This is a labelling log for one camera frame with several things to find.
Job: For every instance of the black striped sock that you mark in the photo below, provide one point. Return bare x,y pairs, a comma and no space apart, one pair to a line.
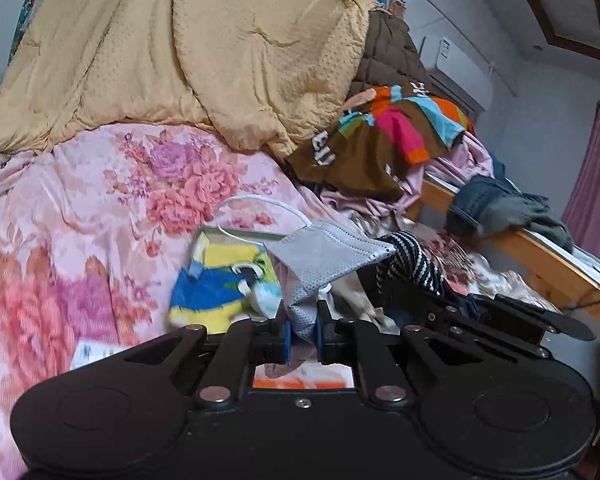
410,255

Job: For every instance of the brown colourful garment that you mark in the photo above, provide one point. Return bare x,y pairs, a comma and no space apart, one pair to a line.
360,155

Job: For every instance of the white blue small sock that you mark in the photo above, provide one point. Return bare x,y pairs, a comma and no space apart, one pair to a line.
265,297

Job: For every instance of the grey garment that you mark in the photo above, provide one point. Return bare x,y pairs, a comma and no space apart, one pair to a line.
525,215

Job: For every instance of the brown quilted duvet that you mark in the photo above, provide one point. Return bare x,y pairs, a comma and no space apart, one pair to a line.
385,55

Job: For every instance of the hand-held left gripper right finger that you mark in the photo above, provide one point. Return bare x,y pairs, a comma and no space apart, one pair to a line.
320,340

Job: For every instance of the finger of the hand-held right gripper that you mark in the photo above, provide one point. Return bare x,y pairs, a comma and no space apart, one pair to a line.
410,292
445,322

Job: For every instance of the patterned floral bedcover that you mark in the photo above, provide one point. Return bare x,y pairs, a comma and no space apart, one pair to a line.
450,250

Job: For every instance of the wooden bed rail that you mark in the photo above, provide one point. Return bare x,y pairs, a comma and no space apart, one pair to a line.
530,255

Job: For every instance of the pink floral blanket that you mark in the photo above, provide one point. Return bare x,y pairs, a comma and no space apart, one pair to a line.
55,210

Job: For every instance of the yellow quilt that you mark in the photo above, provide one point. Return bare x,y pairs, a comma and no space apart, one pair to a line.
155,35

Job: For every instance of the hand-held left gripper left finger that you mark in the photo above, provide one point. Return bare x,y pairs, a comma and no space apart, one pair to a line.
286,340

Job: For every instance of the teal wall hanging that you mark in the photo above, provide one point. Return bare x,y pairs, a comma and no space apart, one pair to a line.
30,15

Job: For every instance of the white air conditioner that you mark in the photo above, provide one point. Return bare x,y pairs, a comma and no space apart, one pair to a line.
455,70

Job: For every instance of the grey face mask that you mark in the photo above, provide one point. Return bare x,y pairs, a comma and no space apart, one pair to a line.
325,255

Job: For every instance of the white carton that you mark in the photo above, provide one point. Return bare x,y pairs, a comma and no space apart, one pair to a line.
92,352

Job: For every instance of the orange plastic cup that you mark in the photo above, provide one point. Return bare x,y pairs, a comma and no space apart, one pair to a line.
305,377

